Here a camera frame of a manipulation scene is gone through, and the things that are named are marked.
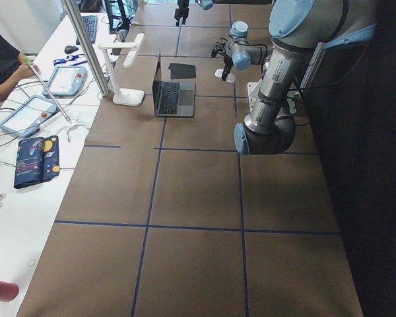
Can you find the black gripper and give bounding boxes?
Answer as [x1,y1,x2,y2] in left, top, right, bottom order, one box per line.
[174,5,189,26]
[221,52,234,81]

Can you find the white wireless mouse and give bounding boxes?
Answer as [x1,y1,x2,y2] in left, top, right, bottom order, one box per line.
[214,69,236,83]

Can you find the black mouse pad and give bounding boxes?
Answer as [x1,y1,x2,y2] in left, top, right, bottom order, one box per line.
[168,63,196,79]

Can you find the grey laptop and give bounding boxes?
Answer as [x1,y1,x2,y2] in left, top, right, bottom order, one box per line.
[152,55,195,118]

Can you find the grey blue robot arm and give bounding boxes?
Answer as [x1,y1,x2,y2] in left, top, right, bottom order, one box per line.
[174,0,274,26]
[224,1,378,155]

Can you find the white desk lamp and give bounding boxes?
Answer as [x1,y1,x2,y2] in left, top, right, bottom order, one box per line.
[98,33,145,106]

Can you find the black computer mouse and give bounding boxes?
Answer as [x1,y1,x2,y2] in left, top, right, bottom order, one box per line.
[64,46,79,55]

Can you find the black keyboard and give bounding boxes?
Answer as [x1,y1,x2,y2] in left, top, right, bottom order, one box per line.
[81,15,98,44]

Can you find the upper teach pendant tablet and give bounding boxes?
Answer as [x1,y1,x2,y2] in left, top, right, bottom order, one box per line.
[46,66,86,98]

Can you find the teach pendant tablet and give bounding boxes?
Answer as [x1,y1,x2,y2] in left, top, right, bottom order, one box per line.
[46,66,86,98]
[0,95,58,138]

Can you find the metal grabber stick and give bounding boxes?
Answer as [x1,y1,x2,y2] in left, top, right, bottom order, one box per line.
[22,55,92,143]

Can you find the person in black shirt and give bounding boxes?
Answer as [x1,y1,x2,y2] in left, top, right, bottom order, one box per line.
[0,35,34,103]

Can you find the lower teach pendant tablet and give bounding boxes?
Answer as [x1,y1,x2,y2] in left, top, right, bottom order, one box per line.
[0,95,58,138]

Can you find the dark blue space pouch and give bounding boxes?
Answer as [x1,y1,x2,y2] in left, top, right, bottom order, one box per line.
[13,135,60,189]

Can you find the red cylinder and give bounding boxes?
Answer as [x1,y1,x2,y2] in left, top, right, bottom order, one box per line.
[0,281,19,302]

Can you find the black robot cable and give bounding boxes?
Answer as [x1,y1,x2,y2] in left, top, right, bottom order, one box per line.
[217,38,268,53]

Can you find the aluminium frame post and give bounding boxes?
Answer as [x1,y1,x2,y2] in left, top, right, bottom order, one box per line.
[61,0,110,97]

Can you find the blue lanyard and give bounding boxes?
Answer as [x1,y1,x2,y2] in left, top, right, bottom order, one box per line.
[53,54,88,66]

